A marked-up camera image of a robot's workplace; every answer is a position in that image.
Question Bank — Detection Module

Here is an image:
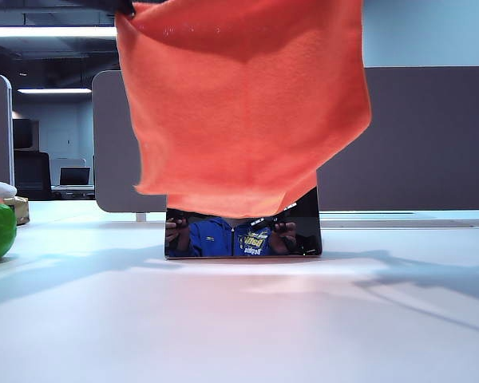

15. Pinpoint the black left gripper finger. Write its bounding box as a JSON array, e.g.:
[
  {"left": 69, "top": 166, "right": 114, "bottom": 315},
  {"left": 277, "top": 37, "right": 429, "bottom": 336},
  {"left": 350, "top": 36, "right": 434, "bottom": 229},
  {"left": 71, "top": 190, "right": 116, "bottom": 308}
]
[{"left": 83, "top": 0, "right": 137, "bottom": 18}]

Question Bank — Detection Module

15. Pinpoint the orange microfibre cloth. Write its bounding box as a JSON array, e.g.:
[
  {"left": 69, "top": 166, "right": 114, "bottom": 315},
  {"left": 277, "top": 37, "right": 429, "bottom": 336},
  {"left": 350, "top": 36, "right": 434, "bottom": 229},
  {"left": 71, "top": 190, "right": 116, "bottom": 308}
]
[{"left": 115, "top": 0, "right": 373, "bottom": 219}]

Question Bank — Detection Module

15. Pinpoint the long ceiling light strip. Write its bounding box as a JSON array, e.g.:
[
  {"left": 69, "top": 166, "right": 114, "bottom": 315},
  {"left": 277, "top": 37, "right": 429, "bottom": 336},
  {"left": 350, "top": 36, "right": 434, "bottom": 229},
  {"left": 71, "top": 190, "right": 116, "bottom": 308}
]
[{"left": 0, "top": 26, "right": 119, "bottom": 39}]

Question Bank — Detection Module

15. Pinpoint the short ceiling light strip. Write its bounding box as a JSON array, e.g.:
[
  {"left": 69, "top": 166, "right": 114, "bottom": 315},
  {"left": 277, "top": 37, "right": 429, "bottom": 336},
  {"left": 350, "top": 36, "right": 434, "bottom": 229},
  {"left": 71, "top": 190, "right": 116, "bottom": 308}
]
[{"left": 17, "top": 88, "right": 93, "bottom": 95}]

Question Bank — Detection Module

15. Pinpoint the dark computer monitor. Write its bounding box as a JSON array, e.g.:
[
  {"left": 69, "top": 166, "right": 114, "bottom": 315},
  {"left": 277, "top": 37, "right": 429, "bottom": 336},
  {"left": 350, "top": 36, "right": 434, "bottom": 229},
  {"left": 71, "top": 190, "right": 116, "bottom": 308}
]
[{"left": 13, "top": 118, "right": 40, "bottom": 152}]

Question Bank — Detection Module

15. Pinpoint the grey laptop screen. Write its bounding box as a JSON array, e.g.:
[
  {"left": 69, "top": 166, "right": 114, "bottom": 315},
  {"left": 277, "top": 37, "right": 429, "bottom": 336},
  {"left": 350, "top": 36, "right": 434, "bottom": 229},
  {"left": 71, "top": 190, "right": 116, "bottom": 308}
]
[{"left": 58, "top": 166, "right": 92, "bottom": 188}]

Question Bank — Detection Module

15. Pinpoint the white office desk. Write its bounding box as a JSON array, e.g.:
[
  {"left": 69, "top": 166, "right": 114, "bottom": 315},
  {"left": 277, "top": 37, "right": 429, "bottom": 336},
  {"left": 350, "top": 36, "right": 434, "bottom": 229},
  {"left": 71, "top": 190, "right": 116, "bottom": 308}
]
[{"left": 49, "top": 184, "right": 96, "bottom": 200}]

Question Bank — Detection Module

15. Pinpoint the black office chair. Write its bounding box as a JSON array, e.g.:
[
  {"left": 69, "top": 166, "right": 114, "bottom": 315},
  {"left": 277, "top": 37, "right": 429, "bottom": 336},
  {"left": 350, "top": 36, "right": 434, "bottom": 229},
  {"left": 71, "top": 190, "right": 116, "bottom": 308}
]
[{"left": 14, "top": 150, "right": 52, "bottom": 201}]

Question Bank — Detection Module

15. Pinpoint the gold tissue pack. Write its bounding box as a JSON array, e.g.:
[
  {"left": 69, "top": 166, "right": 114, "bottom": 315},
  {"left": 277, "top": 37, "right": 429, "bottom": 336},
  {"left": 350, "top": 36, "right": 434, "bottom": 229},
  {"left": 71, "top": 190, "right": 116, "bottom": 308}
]
[{"left": 2, "top": 195, "right": 31, "bottom": 227}]

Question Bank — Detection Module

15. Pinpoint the black glossy standing panel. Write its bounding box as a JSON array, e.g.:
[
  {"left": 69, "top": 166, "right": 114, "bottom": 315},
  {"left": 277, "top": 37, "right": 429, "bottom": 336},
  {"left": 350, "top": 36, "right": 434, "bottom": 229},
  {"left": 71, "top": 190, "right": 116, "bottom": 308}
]
[{"left": 164, "top": 169, "right": 324, "bottom": 260}]

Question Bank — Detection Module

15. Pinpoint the large grey desk divider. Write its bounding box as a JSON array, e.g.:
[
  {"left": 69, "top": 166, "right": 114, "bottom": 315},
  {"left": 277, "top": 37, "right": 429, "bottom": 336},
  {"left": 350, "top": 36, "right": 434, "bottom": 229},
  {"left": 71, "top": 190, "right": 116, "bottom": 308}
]
[{"left": 91, "top": 66, "right": 479, "bottom": 214}]

